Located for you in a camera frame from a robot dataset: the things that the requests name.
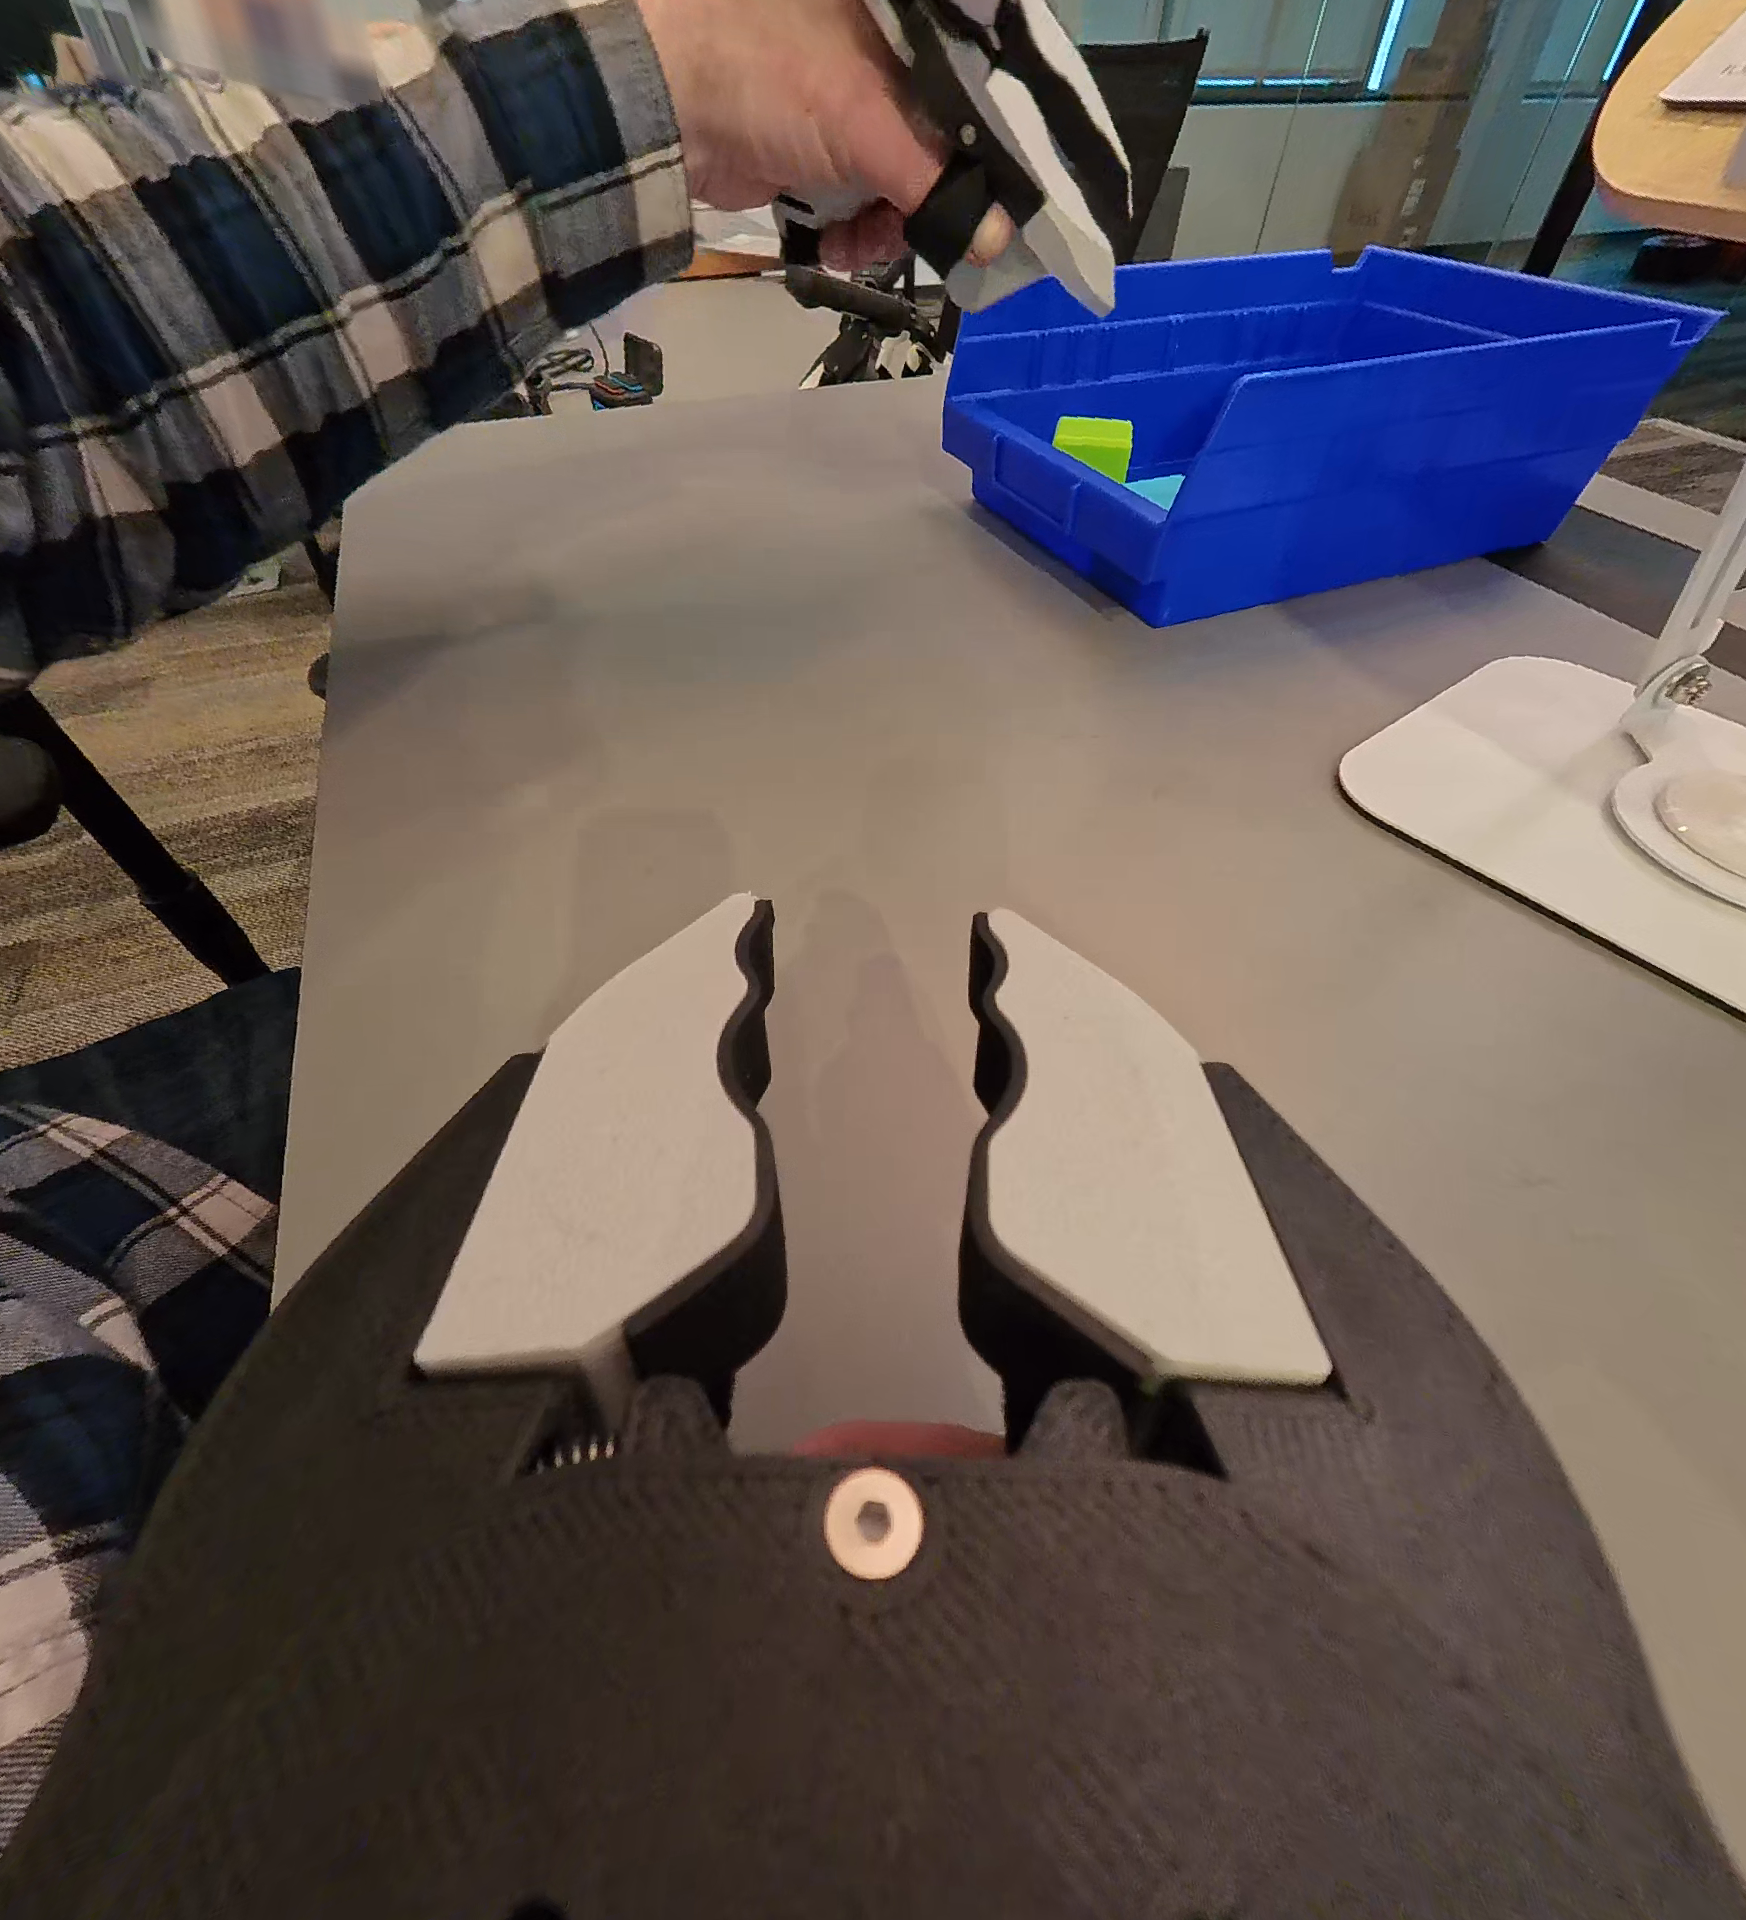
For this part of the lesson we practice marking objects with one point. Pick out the grey table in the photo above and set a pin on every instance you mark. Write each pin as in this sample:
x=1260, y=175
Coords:
x=723, y=337

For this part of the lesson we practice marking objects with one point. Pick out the blue plastic bin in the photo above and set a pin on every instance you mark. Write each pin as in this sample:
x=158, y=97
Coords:
x=1339, y=495

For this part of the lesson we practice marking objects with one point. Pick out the white stand with wooden board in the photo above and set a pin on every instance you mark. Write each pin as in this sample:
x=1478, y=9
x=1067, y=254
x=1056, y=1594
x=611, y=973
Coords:
x=1490, y=780

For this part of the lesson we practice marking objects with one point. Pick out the person's left forearm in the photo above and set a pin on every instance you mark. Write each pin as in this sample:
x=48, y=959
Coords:
x=544, y=148

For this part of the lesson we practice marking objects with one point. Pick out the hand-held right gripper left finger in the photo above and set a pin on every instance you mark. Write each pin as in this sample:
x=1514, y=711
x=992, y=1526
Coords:
x=618, y=1184

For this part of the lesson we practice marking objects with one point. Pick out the green cube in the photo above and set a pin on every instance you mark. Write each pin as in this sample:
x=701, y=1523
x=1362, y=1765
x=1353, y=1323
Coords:
x=1095, y=447

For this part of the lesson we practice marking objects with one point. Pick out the black and white camera rig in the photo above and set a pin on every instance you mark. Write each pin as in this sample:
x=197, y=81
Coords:
x=851, y=291

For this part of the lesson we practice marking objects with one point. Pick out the person's plaid shirt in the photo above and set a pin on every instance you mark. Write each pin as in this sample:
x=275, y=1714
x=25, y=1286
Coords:
x=63, y=1349

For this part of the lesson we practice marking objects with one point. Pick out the person's left hand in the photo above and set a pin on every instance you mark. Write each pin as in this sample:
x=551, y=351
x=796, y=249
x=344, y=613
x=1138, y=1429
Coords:
x=783, y=104

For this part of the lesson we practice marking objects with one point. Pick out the grey desk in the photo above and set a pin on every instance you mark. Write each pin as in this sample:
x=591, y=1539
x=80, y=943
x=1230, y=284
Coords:
x=813, y=675

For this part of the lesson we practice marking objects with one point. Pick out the teal cube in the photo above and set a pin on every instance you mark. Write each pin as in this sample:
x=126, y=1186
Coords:
x=1156, y=488

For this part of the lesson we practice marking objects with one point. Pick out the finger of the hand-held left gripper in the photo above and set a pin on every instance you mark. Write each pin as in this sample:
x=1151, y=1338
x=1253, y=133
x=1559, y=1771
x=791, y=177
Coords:
x=1077, y=120
x=1023, y=164

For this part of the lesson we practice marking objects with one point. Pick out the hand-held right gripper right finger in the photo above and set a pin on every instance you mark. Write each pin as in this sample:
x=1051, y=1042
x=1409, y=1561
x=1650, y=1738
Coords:
x=1129, y=1184

